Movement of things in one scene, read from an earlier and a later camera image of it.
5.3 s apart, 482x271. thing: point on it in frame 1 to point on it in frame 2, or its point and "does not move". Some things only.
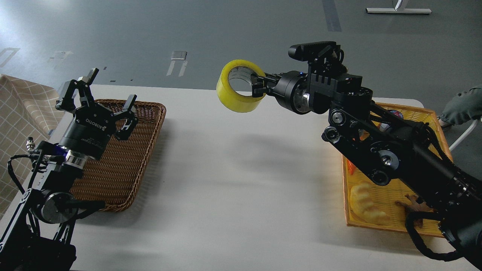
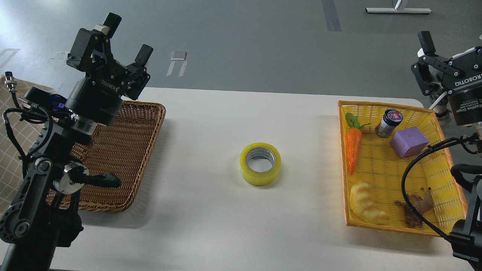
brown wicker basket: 113,179 does not move
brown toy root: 416,206 does not move
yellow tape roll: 231,99 to 260,164
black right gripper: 290,89 to 465,92
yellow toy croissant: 360,202 does not move
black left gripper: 93,126 to 99,95
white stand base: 400,11 does not move
